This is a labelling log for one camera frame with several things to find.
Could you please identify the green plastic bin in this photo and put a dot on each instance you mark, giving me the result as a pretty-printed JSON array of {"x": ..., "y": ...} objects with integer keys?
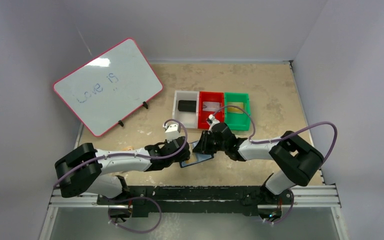
[{"x": 236, "y": 119}]

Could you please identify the blue leather card holder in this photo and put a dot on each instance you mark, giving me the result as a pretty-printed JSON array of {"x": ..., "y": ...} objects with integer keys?
[{"x": 197, "y": 159}]

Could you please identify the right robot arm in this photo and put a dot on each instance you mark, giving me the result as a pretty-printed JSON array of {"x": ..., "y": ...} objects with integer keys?
[{"x": 297, "y": 159}]

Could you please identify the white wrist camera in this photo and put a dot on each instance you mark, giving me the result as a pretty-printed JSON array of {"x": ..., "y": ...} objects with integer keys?
[
  {"x": 212, "y": 120},
  {"x": 172, "y": 131}
]

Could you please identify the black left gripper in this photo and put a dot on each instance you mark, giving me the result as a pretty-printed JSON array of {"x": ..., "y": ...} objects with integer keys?
[{"x": 184, "y": 157}]

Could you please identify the white plastic bin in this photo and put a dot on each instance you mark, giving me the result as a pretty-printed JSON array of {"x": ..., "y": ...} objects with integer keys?
[{"x": 189, "y": 120}]

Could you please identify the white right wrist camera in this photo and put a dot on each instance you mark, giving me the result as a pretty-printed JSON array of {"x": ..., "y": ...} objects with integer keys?
[{"x": 212, "y": 120}]

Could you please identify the gold credit card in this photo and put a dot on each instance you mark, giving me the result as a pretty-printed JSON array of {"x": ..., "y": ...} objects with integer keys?
[{"x": 235, "y": 107}]

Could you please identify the black card in bin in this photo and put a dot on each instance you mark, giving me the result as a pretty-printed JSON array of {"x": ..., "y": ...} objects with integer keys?
[{"x": 189, "y": 106}]

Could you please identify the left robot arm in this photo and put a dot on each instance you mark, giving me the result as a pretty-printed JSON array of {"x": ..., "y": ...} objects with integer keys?
[{"x": 89, "y": 170}]

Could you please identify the pink framed whiteboard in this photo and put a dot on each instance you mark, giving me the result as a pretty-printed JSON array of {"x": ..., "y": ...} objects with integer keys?
[{"x": 106, "y": 90}]

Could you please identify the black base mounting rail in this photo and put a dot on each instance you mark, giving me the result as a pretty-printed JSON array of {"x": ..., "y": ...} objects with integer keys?
[{"x": 247, "y": 200}]

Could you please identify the aluminium frame rail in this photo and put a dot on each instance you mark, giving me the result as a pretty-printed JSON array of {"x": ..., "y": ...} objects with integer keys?
[{"x": 310, "y": 197}]

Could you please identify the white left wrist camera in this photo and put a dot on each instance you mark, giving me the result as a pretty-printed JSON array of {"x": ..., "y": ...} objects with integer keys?
[{"x": 172, "y": 131}]

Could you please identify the silver credit card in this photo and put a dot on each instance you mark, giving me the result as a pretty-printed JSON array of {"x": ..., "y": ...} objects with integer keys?
[{"x": 210, "y": 106}]

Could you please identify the red plastic bin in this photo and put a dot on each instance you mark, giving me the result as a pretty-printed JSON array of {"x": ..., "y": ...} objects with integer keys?
[{"x": 207, "y": 96}]

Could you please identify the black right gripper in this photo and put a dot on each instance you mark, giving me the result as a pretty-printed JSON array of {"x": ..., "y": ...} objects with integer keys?
[{"x": 206, "y": 142}]

